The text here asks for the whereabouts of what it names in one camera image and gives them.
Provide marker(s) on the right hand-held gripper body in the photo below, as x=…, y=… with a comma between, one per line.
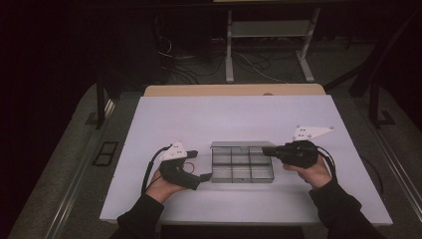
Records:
x=300, y=154

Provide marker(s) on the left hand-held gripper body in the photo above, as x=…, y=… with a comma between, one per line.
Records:
x=172, y=172

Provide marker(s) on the clear plastic compartment box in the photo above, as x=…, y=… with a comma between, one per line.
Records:
x=242, y=166

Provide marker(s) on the person's left hand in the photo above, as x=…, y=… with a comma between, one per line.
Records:
x=159, y=189

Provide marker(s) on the person's right hand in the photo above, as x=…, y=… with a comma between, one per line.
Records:
x=315, y=176

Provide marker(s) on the beige wooden table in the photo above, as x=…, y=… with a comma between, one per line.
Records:
x=232, y=90

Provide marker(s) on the black metal stand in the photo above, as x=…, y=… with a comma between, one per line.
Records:
x=100, y=106
x=375, y=106

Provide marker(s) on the white metal stand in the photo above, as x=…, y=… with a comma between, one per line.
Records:
x=268, y=29

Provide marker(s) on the black slanted metal bars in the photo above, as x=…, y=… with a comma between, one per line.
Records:
x=381, y=56

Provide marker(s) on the aluminium floor rail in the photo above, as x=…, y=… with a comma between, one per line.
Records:
x=71, y=195
x=399, y=172

